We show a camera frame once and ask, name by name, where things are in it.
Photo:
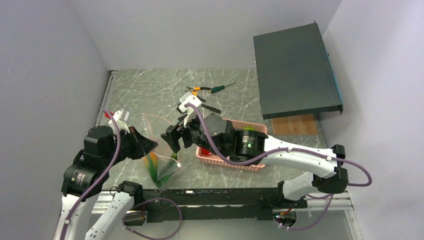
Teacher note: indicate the dark green metal box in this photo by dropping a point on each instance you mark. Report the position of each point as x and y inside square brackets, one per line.
[294, 73]

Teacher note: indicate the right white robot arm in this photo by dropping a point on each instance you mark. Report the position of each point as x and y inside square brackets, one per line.
[245, 147]

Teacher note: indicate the orange handled pliers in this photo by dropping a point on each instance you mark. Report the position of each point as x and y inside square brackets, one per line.
[195, 90]

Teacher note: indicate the green red mango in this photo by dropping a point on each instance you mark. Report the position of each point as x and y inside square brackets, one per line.
[151, 164]

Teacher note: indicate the black hammer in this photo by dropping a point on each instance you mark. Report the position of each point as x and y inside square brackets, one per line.
[195, 100]

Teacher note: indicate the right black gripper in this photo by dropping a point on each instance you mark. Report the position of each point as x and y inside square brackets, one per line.
[185, 131]

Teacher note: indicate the aluminium frame rail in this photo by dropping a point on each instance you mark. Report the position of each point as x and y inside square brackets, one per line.
[137, 214]

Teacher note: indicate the wooden board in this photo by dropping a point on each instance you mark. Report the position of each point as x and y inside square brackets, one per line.
[295, 125]

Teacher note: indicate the red tomato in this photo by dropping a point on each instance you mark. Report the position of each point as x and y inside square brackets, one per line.
[205, 152]

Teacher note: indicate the clear zip top bag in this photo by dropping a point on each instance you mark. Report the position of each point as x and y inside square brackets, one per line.
[153, 126]

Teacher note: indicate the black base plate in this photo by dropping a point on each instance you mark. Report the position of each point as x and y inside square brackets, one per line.
[217, 204]

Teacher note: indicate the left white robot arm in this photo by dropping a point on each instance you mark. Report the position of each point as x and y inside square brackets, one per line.
[83, 182]

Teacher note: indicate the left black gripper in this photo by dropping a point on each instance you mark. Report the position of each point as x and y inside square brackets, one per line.
[142, 146]

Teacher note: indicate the green cucumber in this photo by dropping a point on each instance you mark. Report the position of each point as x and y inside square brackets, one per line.
[167, 167]

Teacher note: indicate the green handled screwdriver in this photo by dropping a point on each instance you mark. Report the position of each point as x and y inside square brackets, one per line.
[220, 88]

